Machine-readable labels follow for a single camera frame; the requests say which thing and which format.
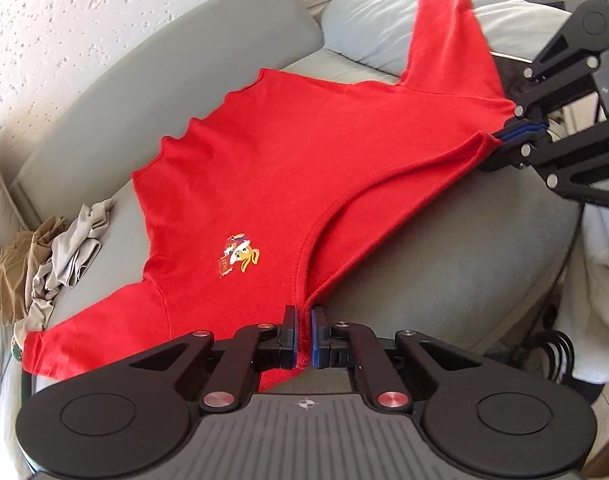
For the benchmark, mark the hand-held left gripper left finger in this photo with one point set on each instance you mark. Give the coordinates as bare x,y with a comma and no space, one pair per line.
284,345

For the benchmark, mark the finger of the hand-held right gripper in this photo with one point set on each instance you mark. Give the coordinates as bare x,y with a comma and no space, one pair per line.
554,87
570,137

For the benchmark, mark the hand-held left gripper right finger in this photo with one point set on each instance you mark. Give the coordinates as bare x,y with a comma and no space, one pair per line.
325,345

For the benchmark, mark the red shirt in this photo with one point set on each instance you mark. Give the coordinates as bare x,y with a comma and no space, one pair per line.
284,160

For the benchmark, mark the grey sofa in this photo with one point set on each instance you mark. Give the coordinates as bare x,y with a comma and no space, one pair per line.
434,260

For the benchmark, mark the white cloth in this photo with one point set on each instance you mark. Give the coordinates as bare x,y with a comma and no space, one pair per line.
599,285

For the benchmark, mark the light grey pillow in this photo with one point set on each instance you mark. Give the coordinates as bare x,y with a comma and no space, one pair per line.
364,20

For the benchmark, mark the grey garment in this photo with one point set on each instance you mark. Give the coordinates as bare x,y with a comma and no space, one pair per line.
79,245

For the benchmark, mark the brown garment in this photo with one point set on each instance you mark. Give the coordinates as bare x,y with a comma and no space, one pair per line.
19,270

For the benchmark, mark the beige throw pillows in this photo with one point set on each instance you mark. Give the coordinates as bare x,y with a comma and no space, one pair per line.
2,195

